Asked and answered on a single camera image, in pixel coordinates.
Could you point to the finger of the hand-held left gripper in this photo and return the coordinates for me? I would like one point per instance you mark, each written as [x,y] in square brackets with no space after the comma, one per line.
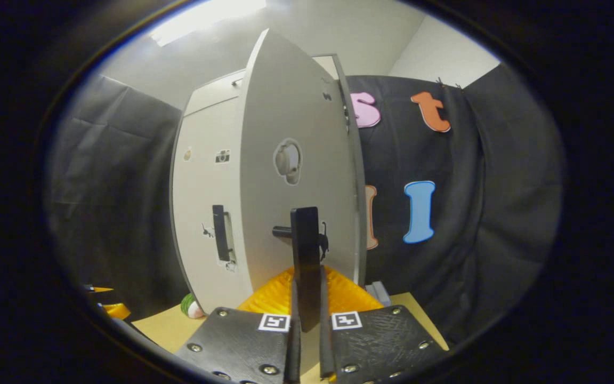
[116,310]
[99,289]

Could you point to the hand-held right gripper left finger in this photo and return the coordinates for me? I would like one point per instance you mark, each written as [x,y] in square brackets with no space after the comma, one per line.
[292,352]

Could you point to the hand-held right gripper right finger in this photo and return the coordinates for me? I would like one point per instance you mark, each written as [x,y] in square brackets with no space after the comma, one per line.
[324,346]

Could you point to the white door with camera sticker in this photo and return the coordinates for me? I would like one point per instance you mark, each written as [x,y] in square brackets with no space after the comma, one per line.
[200,213]

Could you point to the white double-door shoe cabinet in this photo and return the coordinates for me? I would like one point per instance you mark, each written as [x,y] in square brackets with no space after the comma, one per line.
[362,213]

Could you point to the watermelon slice toy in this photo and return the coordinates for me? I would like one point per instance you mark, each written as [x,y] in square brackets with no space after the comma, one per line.
[190,306]

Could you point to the grey book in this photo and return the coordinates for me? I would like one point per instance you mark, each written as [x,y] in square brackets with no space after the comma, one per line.
[382,293]

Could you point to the black backdrop cloth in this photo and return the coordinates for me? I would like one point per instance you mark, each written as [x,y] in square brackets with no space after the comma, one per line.
[499,186]

